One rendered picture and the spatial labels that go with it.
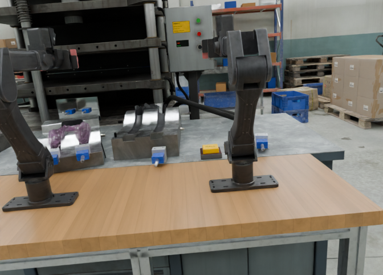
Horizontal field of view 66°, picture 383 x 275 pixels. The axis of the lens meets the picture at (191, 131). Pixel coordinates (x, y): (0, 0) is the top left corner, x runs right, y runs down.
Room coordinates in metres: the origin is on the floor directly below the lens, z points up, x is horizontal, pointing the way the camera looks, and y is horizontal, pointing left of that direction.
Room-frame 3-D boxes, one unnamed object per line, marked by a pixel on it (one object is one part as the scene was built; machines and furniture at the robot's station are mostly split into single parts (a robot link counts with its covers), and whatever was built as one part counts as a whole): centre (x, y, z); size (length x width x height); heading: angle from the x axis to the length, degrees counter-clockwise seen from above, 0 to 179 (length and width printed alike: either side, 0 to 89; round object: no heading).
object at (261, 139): (1.10, -0.27, 0.83); 0.13 x 0.05 x 0.05; 169
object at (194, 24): (2.06, -0.03, 0.74); 0.31 x 0.22 x 1.47; 90
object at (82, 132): (1.28, 0.54, 0.90); 0.26 x 0.18 x 0.08; 17
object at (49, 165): (0.81, 0.46, 0.90); 0.09 x 0.06 x 0.06; 92
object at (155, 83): (2.25, 0.76, 0.96); 1.29 x 0.83 x 0.18; 90
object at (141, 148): (1.36, 0.18, 0.87); 0.50 x 0.26 x 0.14; 0
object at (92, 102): (2.16, 0.72, 0.87); 0.50 x 0.27 x 0.17; 0
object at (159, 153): (1.02, 0.13, 0.83); 0.13 x 0.05 x 0.05; 178
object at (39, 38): (0.97, 0.47, 1.24); 0.12 x 0.09 x 0.12; 2
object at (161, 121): (1.34, 0.20, 0.92); 0.35 x 0.16 x 0.09; 0
